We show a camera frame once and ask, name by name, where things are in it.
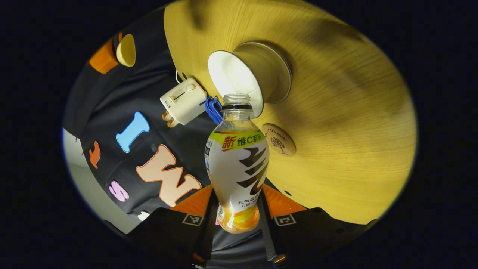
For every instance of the toast bread slice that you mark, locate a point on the toast bread slice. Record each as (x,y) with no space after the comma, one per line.
(166,116)
(172,123)

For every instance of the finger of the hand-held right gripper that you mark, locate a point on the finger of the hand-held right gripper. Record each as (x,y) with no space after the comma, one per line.
(102,59)

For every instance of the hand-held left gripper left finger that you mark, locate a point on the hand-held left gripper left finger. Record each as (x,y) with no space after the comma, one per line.
(211,235)

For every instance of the black backdrop cloth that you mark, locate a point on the black backdrop cloth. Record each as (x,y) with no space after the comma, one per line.
(112,112)

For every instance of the clear water bottle white label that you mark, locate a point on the clear water bottle white label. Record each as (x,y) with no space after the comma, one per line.
(235,168)

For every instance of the blue folded towel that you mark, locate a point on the blue folded towel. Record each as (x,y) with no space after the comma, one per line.
(213,110)

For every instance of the white teacup lid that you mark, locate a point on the white teacup lid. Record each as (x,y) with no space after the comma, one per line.
(127,50)

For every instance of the white teacup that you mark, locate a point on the white teacup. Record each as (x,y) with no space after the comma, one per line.
(235,74)

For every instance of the cream toaster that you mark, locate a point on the cream toaster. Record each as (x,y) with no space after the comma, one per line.
(183,101)

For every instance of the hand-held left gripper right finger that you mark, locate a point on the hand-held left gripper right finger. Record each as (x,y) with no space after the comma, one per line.
(266,231)

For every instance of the round wooden coaster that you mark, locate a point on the round wooden coaster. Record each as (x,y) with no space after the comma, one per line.
(278,140)

